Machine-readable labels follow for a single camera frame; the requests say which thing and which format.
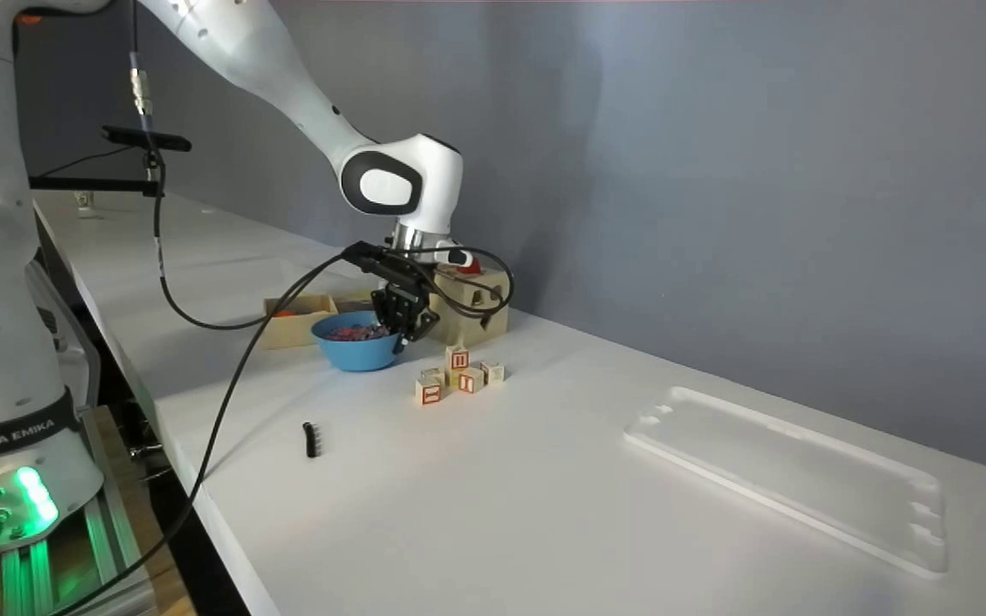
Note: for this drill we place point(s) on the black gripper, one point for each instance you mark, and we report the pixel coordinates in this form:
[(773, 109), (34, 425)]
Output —
[(404, 298)]

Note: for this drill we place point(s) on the blue bowl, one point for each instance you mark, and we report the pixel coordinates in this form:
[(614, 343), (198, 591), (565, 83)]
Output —
[(353, 356)]

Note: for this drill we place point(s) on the wooden shape sorter box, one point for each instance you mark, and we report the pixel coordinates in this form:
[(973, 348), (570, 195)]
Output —
[(482, 312)]

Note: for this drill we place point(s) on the open wooden tray box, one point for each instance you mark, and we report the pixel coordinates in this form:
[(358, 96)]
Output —
[(288, 326)]

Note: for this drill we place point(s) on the colourful beads pile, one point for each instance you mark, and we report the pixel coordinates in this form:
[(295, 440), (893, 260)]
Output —
[(353, 332)]

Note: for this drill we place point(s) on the black marker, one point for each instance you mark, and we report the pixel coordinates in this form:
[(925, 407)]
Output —
[(311, 440)]

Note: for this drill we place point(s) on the clear plastic lid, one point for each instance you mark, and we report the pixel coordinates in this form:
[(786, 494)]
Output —
[(790, 480)]

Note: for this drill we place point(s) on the robot mounting platform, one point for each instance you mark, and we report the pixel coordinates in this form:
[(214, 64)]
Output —
[(60, 569)]

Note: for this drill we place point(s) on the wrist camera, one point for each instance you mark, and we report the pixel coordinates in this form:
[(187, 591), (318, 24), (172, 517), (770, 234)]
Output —
[(447, 257)]

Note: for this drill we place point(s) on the black camera on stand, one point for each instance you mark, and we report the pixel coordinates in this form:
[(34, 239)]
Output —
[(145, 140)]

